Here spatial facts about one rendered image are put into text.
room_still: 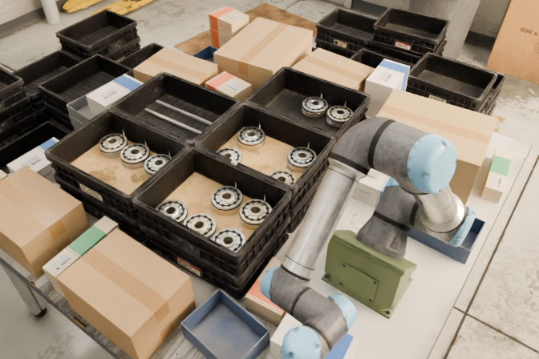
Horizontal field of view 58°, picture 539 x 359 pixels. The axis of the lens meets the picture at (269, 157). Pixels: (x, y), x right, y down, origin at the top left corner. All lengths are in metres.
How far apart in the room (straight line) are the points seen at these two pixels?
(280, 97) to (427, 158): 1.15
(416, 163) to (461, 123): 0.94
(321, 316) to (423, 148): 0.40
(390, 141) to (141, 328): 0.78
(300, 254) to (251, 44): 1.37
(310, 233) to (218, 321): 0.53
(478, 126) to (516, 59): 2.19
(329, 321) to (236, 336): 0.48
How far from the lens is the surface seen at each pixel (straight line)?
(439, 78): 2.96
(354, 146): 1.07
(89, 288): 1.46
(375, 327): 1.53
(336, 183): 1.09
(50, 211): 1.69
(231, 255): 1.36
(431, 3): 3.79
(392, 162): 1.04
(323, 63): 2.23
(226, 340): 1.48
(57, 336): 2.46
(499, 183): 1.96
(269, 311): 1.45
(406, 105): 1.97
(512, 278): 2.70
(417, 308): 1.59
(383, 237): 1.45
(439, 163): 1.03
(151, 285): 1.42
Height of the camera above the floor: 2.02
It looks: 42 degrees down
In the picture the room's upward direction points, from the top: straight up
